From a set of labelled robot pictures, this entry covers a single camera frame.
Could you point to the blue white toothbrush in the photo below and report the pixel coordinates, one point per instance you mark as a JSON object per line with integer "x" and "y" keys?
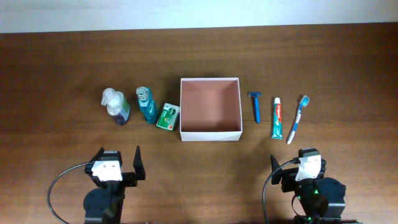
{"x": 302, "y": 103}

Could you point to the teal mouthwash bottle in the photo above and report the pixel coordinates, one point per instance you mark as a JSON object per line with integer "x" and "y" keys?
{"x": 147, "y": 104}

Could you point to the green soap bar box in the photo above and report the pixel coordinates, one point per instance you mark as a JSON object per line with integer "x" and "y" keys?
{"x": 168, "y": 117}

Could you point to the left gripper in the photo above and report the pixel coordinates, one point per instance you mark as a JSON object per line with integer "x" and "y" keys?
{"x": 129, "y": 181}

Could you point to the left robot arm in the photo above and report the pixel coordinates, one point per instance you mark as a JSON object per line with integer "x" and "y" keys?
{"x": 104, "y": 204}

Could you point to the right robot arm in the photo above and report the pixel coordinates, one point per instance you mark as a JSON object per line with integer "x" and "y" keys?
{"x": 322, "y": 198}

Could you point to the white cardboard box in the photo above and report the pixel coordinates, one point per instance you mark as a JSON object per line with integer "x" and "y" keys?
{"x": 210, "y": 109}

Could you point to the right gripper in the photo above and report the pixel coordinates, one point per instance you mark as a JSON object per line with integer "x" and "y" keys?
{"x": 290, "y": 178}

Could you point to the blue disposable razor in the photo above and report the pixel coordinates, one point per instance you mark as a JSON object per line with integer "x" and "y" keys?
{"x": 255, "y": 99}

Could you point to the toothpaste tube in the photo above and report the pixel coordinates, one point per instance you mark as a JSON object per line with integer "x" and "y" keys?
{"x": 277, "y": 132}

